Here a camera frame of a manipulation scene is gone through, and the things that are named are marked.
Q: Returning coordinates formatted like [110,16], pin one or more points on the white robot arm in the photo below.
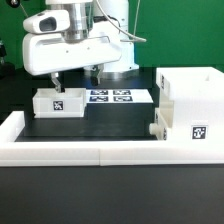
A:
[73,34]

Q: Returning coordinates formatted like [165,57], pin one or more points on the white marker tag sheet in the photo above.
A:
[118,96]

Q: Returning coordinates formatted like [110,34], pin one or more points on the black camera stand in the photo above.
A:
[6,68]

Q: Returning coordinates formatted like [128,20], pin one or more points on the white drawer tray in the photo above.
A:
[162,125]
[48,103]

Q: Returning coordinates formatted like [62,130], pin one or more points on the white front drawer tray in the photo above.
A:
[162,125]

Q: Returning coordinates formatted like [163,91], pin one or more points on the white drawer cabinet box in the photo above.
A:
[196,97]

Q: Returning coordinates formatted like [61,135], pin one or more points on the white foam border frame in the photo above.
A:
[99,153]

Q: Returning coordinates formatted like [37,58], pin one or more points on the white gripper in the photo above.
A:
[45,50]

